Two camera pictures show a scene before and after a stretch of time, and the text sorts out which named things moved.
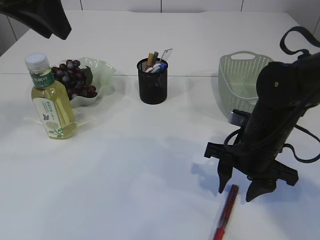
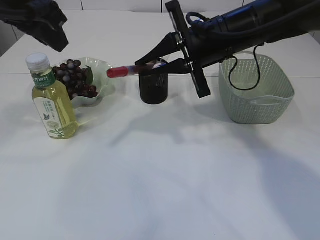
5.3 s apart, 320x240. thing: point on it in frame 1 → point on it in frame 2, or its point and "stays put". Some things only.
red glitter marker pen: x=226 y=212 → x=120 y=71
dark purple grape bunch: x=78 y=81 stays put
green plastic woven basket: x=237 y=80 stays put
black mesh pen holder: x=153 y=86 stays put
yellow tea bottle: x=51 y=99 stays put
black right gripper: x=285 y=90 → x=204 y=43
